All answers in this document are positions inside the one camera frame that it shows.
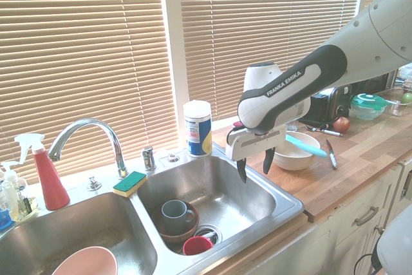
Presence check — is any green and yellow sponge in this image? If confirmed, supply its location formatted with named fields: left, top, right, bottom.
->
left=112, top=171, right=148, bottom=198

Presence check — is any stainless steel double sink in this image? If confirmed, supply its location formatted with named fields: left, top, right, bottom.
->
left=0, top=145, right=305, bottom=275

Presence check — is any chrome faucet handle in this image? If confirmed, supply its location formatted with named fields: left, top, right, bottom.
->
left=142, top=146, right=158, bottom=172

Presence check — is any brass drawer handle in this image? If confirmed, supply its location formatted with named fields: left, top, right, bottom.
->
left=354, top=205, right=380, bottom=226

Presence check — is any white handled paring knife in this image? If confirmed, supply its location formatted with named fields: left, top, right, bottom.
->
left=325, top=139, right=339, bottom=171

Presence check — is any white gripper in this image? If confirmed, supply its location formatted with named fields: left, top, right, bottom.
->
left=225, top=121, right=288, bottom=184

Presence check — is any red cup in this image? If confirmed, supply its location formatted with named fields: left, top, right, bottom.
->
left=182, top=236, right=214, bottom=256

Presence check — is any glass jar with brushes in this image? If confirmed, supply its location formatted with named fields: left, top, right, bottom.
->
left=9, top=187, right=40, bottom=222

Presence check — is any Lysol wipes canister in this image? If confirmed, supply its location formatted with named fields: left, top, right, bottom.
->
left=182, top=99, right=213, bottom=158

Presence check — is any chrome gooseneck faucet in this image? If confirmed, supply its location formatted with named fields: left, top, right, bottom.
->
left=47, top=118, right=130, bottom=180

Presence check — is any clear plastic container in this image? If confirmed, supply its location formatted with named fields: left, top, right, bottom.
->
left=379, top=87, right=412, bottom=117

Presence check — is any clear soap pump bottle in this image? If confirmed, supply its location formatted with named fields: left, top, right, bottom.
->
left=0, top=160, right=21, bottom=222

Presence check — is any large white bowl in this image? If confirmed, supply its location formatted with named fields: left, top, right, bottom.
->
left=272, top=131, right=321, bottom=171

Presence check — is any metal drain strainer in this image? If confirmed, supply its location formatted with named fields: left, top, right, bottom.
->
left=193, top=223, right=224, bottom=245

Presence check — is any red apple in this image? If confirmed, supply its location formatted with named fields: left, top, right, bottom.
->
left=332, top=116, right=351, bottom=133

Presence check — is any white kitchen cabinet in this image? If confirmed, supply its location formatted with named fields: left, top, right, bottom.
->
left=289, top=155, right=412, bottom=275

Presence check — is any teal lidded food container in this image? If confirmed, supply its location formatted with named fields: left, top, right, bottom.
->
left=350, top=93, right=389, bottom=121

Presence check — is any chrome side sprayer knob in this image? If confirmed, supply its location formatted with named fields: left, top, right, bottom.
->
left=86, top=174, right=102, bottom=193

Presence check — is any black toaster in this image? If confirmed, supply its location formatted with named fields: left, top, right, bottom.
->
left=310, top=84, right=353, bottom=122

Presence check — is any teal plastic knife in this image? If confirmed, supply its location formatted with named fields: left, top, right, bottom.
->
left=285, top=134, right=328, bottom=159

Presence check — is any brown wooden bowl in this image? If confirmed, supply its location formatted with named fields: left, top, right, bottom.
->
left=151, top=202, right=200, bottom=245

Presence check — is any blue dish soap bottle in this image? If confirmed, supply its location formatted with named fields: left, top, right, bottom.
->
left=0, top=205, right=14, bottom=231

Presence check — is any black cable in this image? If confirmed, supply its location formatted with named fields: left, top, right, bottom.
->
left=353, top=249, right=386, bottom=275

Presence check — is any black handled can opener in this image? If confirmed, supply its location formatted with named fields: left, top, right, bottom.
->
left=298, top=119, right=344, bottom=138

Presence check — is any grey mug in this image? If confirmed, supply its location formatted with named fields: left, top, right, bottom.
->
left=161, top=200, right=196, bottom=236

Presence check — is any wide wooden window blind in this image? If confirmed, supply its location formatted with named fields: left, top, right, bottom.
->
left=0, top=0, right=172, bottom=185
left=176, top=0, right=365, bottom=122

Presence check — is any red spray bottle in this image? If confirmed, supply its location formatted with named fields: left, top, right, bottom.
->
left=14, top=133, right=71, bottom=211

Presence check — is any pink bowl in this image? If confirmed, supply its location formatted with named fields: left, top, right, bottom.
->
left=51, top=246, right=118, bottom=275

